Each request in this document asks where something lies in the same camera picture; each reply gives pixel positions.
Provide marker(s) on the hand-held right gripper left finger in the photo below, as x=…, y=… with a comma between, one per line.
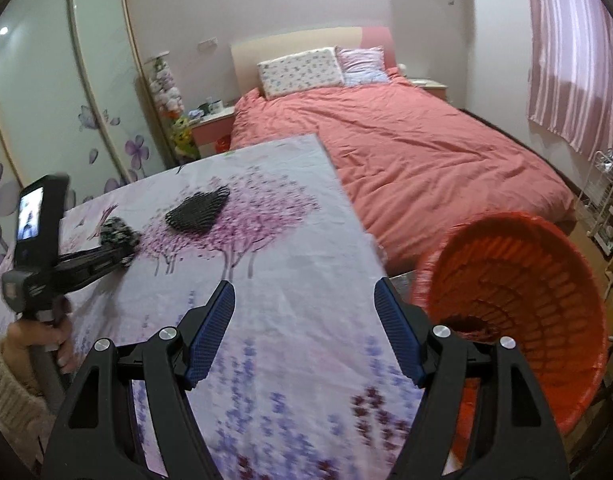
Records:
x=211, y=335

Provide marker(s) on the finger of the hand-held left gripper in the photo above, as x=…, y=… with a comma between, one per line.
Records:
x=99, y=254
x=94, y=274

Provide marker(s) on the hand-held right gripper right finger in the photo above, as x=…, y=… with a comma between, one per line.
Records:
x=401, y=335

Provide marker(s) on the black and white patterned cloth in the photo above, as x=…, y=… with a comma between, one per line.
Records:
x=119, y=232

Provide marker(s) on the orange plastic waste basket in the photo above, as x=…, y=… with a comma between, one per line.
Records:
x=469, y=410

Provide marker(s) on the person's left hand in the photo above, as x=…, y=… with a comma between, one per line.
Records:
x=26, y=332

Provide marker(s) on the black striped sock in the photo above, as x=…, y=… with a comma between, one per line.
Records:
x=199, y=207

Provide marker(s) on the yellow and green plush toy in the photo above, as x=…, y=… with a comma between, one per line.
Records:
x=182, y=137

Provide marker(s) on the pink nightstand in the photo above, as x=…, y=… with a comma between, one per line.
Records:
x=211, y=130
x=434, y=87

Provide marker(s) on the floral sliding door wardrobe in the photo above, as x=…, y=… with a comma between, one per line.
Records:
x=46, y=85

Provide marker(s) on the bed with salmon duvet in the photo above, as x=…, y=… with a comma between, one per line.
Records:
x=436, y=160

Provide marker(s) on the plush toy bouquet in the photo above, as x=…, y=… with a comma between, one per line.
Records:
x=166, y=85

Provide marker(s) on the white mug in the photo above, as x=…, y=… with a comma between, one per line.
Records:
x=215, y=107

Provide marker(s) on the white floral pillow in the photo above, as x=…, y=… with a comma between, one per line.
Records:
x=301, y=70

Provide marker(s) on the pink striped pillow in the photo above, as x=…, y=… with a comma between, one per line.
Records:
x=361, y=62

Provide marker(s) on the beige and pink headboard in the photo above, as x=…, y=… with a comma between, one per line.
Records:
x=286, y=42

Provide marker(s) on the pink striped curtain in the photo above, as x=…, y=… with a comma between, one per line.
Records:
x=571, y=60

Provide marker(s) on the white wall socket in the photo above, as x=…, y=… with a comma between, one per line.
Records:
x=208, y=44

